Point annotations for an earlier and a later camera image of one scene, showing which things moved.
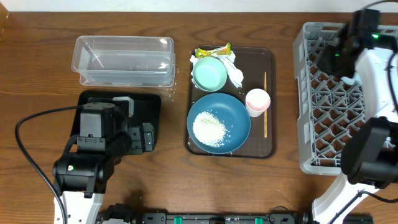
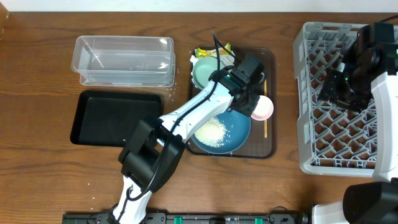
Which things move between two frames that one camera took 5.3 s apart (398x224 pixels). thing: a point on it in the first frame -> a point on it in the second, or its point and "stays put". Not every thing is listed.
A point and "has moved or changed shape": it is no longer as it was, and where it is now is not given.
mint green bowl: x=209 y=74 stays put
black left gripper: x=137 y=149 -> x=252 y=102
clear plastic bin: x=125 y=61 stays put
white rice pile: x=209 y=129 stays put
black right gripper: x=323 y=65 -> x=329 y=88
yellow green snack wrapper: x=226 y=50 stays put
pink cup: x=257 y=100 has moved or changed shape
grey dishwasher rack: x=329 y=107 stays put
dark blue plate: x=231 y=111 stays put
